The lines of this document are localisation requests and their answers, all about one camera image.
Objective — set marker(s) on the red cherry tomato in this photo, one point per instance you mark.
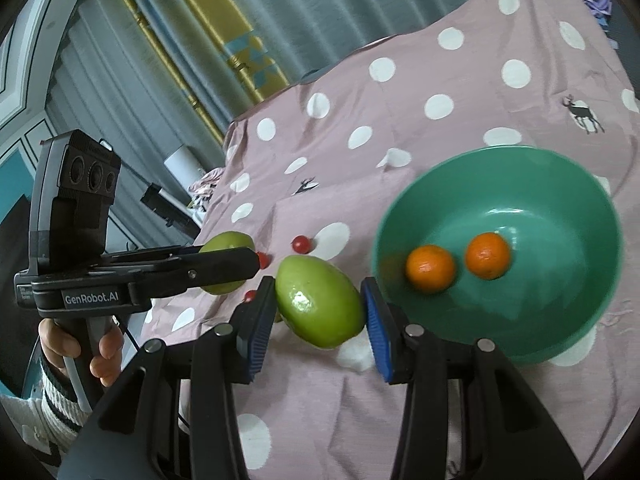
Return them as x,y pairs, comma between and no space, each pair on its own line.
249,295
302,243
263,259

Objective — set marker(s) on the pink polka-dot bedsheet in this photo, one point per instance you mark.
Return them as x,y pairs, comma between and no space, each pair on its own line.
450,85

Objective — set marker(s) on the black device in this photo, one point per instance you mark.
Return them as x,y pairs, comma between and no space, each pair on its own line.
165,205

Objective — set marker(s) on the pink crumpled cloth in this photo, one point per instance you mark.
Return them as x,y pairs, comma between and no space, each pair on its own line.
207,190

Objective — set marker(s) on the white cylinder cup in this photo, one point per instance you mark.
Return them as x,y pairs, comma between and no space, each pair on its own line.
182,165

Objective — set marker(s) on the lilac crumpled cloth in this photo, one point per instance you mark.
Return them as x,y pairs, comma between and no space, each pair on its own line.
597,15

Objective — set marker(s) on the person's left hand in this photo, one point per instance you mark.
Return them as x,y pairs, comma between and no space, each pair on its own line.
107,355

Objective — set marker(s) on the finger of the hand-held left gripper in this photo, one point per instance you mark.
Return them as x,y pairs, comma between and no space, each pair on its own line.
160,252
220,267

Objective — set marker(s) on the grey-teal curtain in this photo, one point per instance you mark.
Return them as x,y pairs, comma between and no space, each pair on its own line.
325,0

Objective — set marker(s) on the orange tangerine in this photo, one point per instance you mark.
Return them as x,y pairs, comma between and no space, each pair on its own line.
487,256
430,269

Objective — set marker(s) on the green bowl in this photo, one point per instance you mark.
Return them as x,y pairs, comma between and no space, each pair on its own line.
550,200

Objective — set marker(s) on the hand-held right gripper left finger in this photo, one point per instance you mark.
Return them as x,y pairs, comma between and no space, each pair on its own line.
260,330

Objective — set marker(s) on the person's left forearm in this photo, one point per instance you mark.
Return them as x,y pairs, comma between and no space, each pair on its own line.
45,410

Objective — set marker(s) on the yellow patterned curtain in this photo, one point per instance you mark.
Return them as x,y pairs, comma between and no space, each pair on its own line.
220,15

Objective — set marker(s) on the green jujube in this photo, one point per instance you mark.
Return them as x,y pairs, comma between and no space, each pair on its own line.
320,300
225,241

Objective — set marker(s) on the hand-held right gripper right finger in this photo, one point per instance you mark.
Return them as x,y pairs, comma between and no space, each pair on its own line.
377,330

